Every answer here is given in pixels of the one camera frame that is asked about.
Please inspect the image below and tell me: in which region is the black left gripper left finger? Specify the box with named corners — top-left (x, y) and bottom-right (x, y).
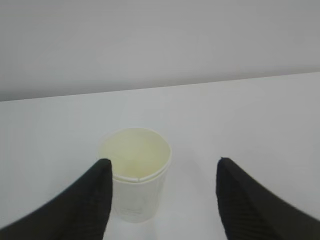
top-left (0, 158), bottom-right (113, 240)

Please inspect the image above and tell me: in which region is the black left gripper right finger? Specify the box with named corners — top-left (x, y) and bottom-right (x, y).
top-left (215, 157), bottom-right (320, 240)

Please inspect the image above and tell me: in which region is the white paper cup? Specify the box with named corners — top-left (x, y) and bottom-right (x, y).
top-left (97, 127), bottom-right (172, 223)

